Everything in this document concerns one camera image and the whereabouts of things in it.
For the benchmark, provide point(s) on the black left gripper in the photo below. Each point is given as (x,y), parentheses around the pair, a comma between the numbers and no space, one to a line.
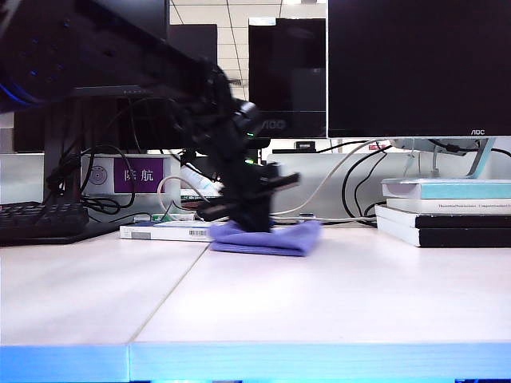
(247,175)

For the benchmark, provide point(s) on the purple microfibre rag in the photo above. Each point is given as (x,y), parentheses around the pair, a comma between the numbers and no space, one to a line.
(279,241)

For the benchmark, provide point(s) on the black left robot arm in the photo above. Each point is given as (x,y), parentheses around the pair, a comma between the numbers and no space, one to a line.
(100,48)

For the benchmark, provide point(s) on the black adapter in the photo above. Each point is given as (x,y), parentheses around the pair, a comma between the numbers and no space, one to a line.
(211,213)

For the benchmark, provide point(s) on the white tube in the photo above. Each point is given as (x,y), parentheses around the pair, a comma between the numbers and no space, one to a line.
(195,177)

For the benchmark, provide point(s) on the grey desk partition panel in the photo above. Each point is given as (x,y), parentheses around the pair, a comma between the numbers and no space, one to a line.
(319,167)
(20,179)

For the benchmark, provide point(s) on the green white small box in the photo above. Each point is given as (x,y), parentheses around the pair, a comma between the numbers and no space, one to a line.
(175,216)

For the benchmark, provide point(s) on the flat white barcode box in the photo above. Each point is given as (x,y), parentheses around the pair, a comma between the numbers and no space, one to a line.
(167,232)

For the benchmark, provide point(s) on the purple name plate holder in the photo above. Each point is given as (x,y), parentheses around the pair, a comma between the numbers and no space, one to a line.
(137,175)

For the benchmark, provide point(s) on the background black AOC monitor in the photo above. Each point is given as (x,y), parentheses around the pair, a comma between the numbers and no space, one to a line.
(287,60)

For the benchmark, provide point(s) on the dark background monitor back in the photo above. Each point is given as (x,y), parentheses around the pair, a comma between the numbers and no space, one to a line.
(191,40)

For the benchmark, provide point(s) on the black cover book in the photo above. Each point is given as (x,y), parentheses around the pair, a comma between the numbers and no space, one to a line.
(459,221)
(459,238)

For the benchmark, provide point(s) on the white cover book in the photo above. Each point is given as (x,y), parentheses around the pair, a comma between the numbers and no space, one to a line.
(459,206)

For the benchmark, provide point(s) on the teal cover book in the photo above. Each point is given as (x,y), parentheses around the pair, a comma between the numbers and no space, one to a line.
(459,190)

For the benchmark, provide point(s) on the black monitor stand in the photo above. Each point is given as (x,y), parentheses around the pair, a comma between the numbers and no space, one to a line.
(60,139)

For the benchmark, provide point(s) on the black keyboard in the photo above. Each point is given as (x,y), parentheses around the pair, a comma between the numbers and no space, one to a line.
(40,219)

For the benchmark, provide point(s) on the black monitor with button row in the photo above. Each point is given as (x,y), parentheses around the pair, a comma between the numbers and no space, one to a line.
(157,16)

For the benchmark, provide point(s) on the large black AOC monitor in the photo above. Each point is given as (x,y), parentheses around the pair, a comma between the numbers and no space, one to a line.
(419,60)

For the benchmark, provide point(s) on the white monitor stand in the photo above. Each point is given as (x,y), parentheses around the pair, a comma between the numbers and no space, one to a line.
(485,159)

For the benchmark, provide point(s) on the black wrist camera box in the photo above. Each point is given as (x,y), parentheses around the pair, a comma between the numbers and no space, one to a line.
(247,117)

